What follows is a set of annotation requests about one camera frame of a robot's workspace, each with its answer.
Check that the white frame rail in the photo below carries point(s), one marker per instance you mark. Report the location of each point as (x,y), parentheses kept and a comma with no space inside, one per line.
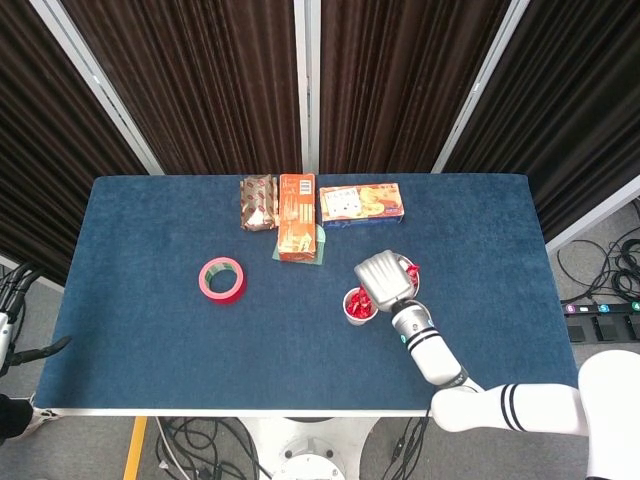
(15,262)
(590,219)

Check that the red tape roll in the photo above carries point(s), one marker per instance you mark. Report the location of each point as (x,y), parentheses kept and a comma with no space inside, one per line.
(235,297)

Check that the golden foil snack pack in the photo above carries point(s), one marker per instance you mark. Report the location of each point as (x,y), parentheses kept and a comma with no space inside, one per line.
(257,200)

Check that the white black sneaker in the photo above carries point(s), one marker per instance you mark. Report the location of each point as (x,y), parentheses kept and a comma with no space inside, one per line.
(42,417)

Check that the blue tablecloth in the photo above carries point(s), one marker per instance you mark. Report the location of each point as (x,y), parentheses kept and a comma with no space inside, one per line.
(150,350)

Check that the blue yellow cookie box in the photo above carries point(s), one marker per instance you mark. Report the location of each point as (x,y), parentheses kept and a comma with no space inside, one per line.
(360,202)

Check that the black foot pedal unit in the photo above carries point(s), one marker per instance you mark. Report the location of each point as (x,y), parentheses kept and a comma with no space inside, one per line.
(605,327)

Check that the black trouser leg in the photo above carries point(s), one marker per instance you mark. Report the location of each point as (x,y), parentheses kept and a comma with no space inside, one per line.
(15,417)

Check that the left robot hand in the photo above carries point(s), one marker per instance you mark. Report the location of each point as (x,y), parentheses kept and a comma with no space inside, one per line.
(4,330)

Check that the yellow floor tape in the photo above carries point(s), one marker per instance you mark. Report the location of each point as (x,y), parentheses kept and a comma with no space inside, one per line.
(135,450)

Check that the red candies heap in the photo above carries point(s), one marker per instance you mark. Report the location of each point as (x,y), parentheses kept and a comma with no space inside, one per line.
(412,271)
(357,305)

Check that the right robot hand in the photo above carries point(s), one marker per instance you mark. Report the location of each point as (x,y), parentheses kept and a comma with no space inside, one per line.
(385,280)

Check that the black numbered power strip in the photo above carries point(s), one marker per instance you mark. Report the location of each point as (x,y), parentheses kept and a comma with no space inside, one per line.
(600,308)

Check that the white paper cup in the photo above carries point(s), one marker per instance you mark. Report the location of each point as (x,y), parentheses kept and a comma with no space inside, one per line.
(357,322)

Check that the white table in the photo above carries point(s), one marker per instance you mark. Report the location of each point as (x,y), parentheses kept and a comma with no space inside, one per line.
(250,413)

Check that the orange snack box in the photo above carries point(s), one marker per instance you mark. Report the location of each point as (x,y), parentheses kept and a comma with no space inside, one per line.
(296,220)

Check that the dark brown curtain panel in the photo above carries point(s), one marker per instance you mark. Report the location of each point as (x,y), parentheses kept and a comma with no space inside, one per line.
(575,100)
(400,75)
(40,150)
(200,75)

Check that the white pedestal base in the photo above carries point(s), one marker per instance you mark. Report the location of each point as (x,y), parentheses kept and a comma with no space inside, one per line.
(310,450)

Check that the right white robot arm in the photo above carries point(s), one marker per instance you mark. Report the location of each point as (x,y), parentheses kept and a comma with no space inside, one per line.
(435,355)

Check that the flat green packet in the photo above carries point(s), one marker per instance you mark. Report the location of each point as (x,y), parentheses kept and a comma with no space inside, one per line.
(321,240)

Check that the white frame post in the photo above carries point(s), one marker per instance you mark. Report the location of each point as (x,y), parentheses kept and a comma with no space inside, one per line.
(306,75)
(478,90)
(96,80)

